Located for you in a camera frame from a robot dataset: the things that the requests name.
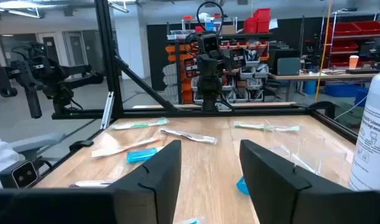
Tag purple toothbrush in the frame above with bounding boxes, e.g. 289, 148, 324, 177
69, 179, 116, 189
159, 128, 218, 145

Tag silver aluminium profile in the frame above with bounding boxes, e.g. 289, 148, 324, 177
100, 91, 115, 130

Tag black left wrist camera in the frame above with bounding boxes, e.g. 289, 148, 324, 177
198, 32, 221, 54

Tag black table clamp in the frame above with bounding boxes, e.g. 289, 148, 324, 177
69, 139, 95, 153
307, 100, 337, 119

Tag clear acrylic holder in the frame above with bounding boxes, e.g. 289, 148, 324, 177
264, 117, 348, 185

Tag black table-level camera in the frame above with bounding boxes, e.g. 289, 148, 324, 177
0, 159, 39, 190

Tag background wooden work table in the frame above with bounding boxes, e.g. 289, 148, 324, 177
267, 68, 380, 103

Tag blue toothpaste tube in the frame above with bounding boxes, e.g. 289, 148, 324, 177
235, 176, 250, 196
126, 147, 162, 164

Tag metal shelf with red bins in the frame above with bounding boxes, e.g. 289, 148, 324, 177
324, 12, 380, 68

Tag white wipes canister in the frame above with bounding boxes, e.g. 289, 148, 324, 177
348, 71, 380, 191

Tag orange paper cup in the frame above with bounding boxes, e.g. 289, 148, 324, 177
348, 55, 360, 70

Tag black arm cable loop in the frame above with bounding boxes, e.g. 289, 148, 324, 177
195, 1, 225, 35

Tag green toothbrush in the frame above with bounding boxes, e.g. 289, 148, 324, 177
232, 120, 302, 133

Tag clear plastic cup holder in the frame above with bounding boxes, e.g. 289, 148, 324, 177
110, 117, 169, 131

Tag stacked red storage bins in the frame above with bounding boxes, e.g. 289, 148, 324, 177
243, 7, 272, 35

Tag blue toothbrush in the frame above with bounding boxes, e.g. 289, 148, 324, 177
176, 217, 205, 224

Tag shelf rack with orange bins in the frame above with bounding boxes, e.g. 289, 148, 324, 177
164, 29, 272, 105

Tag person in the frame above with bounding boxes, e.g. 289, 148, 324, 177
0, 133, 25, 189

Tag blue floor bins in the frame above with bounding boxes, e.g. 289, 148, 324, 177
324, 83, 370, 108

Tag yellow hanging cable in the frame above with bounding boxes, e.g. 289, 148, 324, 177
314, 0, 334, 103

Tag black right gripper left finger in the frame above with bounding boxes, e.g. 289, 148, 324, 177
0, 139, 182, 224

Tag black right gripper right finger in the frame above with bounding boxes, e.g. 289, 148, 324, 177
239, 139, 380, 224

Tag grey chair armrest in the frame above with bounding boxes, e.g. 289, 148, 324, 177
10, 131, 67, 161

